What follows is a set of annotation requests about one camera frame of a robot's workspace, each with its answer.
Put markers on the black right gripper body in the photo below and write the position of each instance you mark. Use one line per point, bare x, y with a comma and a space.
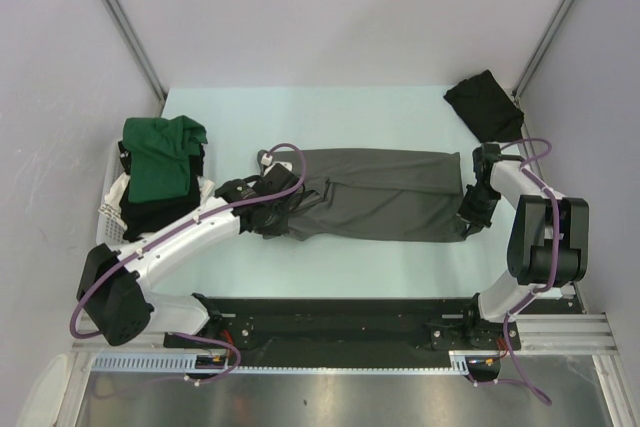
478, 205

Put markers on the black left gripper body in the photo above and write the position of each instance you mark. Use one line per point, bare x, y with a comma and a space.
276, 223

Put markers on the grey t-shirt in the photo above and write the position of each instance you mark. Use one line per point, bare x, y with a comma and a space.
373, 194

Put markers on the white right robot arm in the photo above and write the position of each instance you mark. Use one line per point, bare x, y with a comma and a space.
548, 243

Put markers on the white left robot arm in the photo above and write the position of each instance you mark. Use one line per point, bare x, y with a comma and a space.
116, 289

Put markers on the folded black t-shirt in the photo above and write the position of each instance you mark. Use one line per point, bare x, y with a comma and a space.
486, 109

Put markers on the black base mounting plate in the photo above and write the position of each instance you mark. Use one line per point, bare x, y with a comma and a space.
348, 334

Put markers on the green t-shirt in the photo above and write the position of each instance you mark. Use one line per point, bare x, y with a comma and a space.
160, 150

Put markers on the black t-shirt in basket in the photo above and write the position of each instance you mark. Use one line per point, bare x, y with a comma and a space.
151, 216

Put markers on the white printed t-shirt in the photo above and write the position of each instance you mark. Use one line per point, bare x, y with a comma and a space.
111, 209

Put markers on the white plastic laundry basket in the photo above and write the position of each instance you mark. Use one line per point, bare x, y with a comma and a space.
108, 231

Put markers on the aluminium frame rail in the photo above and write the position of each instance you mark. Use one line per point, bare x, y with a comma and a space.
539, 334

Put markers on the white slotted cable duct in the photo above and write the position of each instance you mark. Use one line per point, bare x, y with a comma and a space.
191, 364

